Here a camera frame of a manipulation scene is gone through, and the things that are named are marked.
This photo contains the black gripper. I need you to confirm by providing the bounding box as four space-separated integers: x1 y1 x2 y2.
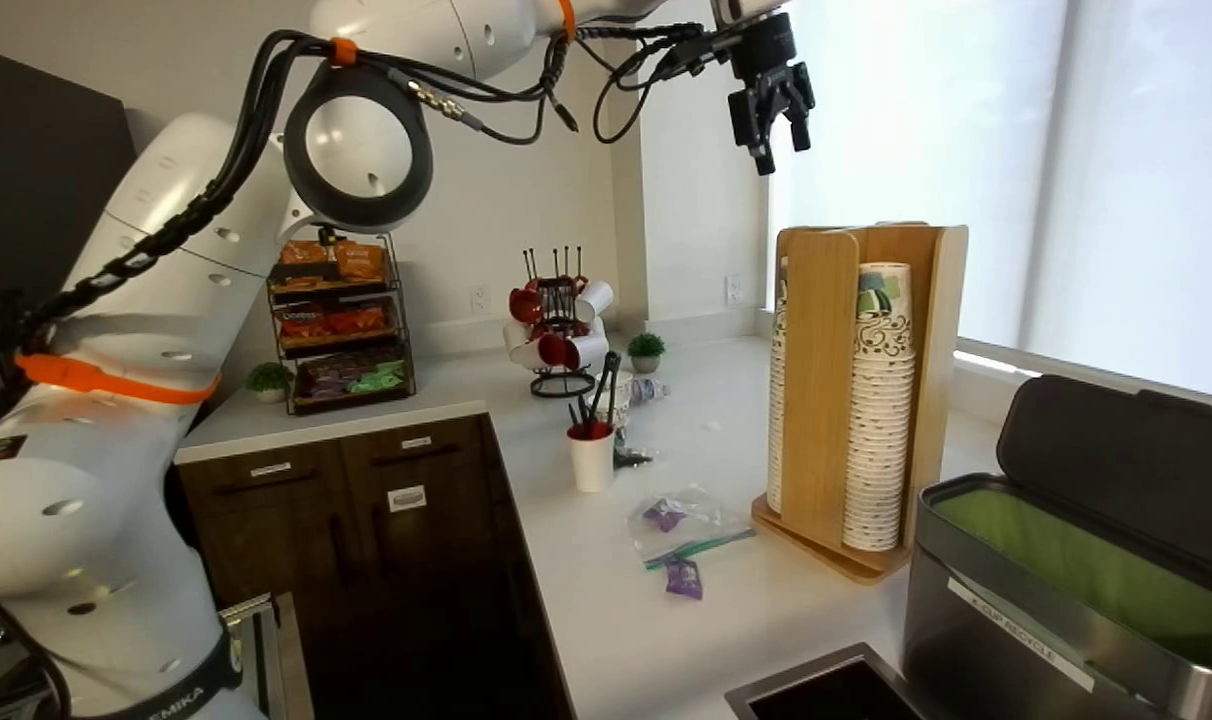
724 8 819 178

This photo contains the wooden cup dispenser stand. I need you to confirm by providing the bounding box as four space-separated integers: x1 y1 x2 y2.
748 221 974 579

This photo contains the tall stack of paper cups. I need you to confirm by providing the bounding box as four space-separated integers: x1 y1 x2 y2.
842 312 917 561

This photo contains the white window roller blind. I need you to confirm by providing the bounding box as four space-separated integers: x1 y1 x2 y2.
765 0 1212 402

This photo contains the small potted green plant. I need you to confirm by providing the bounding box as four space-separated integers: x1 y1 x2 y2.
625 328 669 380
243 360 294 402

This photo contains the black mug tree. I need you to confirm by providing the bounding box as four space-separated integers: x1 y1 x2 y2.
502 245 617 402

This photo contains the white mug red inside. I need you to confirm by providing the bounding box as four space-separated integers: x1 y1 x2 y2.
566 418 620 501

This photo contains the clear plastic bag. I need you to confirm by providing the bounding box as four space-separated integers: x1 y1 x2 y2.
625 485 746 563

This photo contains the purple plastic piece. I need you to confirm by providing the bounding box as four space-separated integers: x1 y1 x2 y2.
659 556 707 605
640 495 687 537

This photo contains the teal plastic stick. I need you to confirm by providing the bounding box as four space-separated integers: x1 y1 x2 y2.
643 526 761 570

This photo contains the black snack rack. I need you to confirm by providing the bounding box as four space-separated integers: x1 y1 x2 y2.
264 237 415 417

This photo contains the steel bin green liner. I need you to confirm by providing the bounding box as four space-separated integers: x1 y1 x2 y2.
901 371 1212 720

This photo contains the black inset counter tray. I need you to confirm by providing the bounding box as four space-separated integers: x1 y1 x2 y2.
722 644 925 720

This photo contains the dark wood corner cabinet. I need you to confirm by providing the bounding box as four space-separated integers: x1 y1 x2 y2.
171 412 576 720

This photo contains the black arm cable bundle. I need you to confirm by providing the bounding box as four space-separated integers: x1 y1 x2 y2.
0 21 757 371

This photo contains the wide orange arm strap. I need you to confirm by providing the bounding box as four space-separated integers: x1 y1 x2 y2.
13 347 217 412

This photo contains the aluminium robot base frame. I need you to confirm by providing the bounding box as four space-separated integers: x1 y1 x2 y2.
217 588 316 720

